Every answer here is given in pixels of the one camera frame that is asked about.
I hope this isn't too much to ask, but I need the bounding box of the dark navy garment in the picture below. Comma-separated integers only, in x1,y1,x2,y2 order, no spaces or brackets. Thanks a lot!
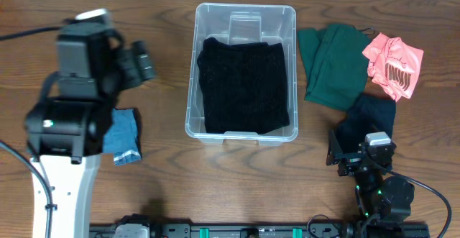
335,93,396,153

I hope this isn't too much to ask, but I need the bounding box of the light blue denim garment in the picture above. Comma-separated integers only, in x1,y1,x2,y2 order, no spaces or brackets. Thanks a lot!
103,109,142,166

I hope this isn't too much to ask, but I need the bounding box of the dark green garment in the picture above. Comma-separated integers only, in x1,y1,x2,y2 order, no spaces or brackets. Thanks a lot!
298,24,370,111

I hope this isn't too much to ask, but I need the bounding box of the pink printed t-shirt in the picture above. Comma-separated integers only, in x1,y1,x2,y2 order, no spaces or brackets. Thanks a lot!
362,33,424,101

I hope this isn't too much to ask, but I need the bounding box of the black sparkly knit garment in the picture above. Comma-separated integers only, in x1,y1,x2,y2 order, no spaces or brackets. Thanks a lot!
197,37,290,134

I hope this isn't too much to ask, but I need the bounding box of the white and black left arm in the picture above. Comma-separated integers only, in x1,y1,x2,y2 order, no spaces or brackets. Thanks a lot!
24,22,154,237

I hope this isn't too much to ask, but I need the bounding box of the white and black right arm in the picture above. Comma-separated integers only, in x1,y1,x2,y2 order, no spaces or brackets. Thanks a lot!
326,130,415,223

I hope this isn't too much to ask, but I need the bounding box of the clear plastic storage bin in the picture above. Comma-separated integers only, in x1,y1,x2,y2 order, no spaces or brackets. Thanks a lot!
185,3,298,146

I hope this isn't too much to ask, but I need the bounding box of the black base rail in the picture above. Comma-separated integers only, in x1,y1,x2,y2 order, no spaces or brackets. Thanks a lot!
88,214,430,238

